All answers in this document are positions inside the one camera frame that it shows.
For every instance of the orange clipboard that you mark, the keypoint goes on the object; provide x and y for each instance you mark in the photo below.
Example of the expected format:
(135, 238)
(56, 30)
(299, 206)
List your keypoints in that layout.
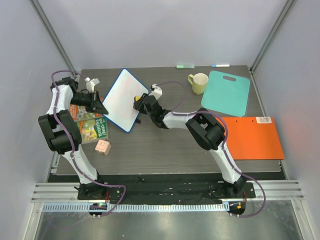
(253, 138)

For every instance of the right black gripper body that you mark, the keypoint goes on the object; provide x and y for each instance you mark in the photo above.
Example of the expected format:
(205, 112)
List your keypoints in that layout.
(143, 103)

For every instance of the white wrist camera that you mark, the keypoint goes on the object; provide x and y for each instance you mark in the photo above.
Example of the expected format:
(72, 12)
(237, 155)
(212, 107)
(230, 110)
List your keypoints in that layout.
(156, 91)
(91, 83)

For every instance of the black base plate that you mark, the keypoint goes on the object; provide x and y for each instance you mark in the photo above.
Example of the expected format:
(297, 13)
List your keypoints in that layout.
(164, 189)

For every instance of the white slotted cable duct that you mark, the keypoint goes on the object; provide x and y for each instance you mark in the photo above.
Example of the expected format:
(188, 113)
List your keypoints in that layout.
(98, 207)

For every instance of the pale yellow mug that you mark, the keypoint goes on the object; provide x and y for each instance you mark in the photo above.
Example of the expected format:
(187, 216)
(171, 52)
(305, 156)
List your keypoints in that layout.
(198, 83)

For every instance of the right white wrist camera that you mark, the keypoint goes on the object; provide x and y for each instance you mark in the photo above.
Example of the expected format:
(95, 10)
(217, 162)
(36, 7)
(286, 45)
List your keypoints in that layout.
(156, 91)

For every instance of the blue framed whiteboard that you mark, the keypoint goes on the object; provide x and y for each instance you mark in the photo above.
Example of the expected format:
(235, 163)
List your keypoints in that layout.
(119, 101)

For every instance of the blue white marker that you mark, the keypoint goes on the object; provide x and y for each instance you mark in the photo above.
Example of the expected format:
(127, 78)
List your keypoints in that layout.
(220, 65)

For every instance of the green eraser block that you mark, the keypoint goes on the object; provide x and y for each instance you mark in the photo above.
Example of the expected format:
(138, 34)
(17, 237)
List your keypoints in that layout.
(185, 66)

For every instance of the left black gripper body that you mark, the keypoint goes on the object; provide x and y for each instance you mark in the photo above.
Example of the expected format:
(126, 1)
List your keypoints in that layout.
(84, 100)

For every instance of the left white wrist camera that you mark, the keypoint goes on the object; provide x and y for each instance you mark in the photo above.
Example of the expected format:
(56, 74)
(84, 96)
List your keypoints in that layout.
(91, 83)

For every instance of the pink cube power adapter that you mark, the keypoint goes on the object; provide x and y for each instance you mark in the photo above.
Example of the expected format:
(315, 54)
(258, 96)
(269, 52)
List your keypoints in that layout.
(103, 147)

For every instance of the orange treehouse book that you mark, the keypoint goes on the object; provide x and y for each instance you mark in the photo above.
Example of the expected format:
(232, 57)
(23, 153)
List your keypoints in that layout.
(79, 113)

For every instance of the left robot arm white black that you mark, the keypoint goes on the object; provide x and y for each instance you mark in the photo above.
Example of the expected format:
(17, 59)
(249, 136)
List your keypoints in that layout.
(63, 136)

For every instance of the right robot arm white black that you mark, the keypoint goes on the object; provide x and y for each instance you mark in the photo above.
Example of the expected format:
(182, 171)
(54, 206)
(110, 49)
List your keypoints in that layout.
(208, 132)

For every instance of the green treehouse book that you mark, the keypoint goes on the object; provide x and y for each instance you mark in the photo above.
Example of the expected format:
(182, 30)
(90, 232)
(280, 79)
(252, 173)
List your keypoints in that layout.
(93, 130)

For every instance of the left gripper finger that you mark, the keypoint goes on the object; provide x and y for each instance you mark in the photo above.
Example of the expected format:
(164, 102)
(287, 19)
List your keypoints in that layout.
(100, 109)
(99, 97)

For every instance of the teal cutting board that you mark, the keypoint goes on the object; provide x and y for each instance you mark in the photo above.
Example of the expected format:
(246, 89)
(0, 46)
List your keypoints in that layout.
(226, 93)

